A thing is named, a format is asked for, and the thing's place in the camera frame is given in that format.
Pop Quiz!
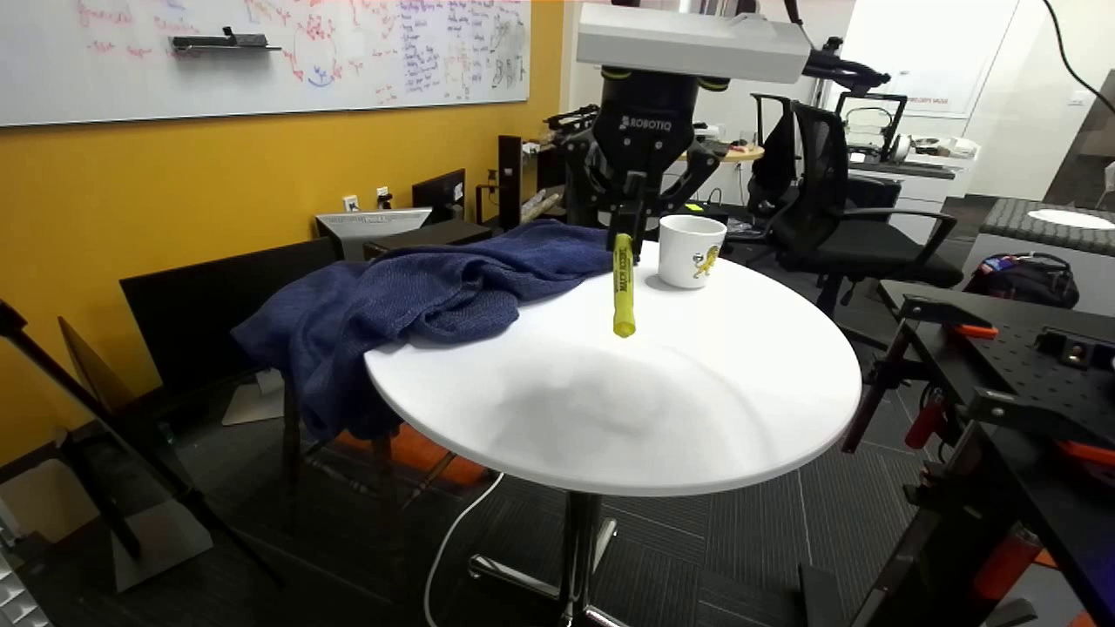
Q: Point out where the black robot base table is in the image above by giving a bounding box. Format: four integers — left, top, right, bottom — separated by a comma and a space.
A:
842, 276, 1115, 627

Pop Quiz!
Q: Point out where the short black tripod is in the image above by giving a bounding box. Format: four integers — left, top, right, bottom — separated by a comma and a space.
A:
0, 297, 288, 598

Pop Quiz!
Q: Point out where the chrome table pedestal base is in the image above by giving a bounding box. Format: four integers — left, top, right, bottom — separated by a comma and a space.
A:
464, 491, 637, 627

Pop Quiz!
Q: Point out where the white floor cable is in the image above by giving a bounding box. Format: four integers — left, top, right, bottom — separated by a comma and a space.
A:
419, 466, 512, 627

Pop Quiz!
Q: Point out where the orange floor mat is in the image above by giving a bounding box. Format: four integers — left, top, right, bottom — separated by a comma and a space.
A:
328, 420, 498, 496

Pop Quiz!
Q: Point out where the dark blue cloth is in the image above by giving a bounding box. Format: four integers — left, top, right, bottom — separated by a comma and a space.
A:
230, 216, 620, 442

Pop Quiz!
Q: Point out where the small black monitor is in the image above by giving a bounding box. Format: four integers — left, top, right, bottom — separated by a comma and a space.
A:
409, 168, 472, 226

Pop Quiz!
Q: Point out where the white rectangular tray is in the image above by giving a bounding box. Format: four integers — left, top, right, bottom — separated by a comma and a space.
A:
313, 206, 436, 242

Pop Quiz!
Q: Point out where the black and red backpack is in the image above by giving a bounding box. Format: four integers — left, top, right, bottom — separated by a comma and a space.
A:
963, 247, 1084, 312

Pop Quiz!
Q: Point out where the white paper cup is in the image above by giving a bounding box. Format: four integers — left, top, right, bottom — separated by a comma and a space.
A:
654, 213, 731, 292

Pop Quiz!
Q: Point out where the black speaker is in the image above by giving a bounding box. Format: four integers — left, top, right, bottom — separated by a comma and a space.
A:
494, 132, 525, 234

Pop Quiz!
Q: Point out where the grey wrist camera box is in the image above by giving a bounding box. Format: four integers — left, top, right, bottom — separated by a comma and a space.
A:
576, 0, 814, 86

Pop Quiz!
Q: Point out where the wall whiteboard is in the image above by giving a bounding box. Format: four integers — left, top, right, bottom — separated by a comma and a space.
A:
0, 0, 533, 132

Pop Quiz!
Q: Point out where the yellow-green marker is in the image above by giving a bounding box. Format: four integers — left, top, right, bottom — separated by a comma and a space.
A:
610, 226, 645, 342

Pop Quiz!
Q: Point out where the black mesh office chair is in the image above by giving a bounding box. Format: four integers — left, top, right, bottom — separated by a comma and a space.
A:
834, 86, 914, 153

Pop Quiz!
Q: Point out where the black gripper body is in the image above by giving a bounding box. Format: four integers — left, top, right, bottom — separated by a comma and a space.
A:
595, 66, 705, 176

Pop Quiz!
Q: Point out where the black whiteboard eraser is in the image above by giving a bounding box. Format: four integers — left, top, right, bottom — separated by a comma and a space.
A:
170, 24, 285, 59

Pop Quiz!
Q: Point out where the cluttered white office desk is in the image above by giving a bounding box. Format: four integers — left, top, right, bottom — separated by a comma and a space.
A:
847, 125, 989, 182

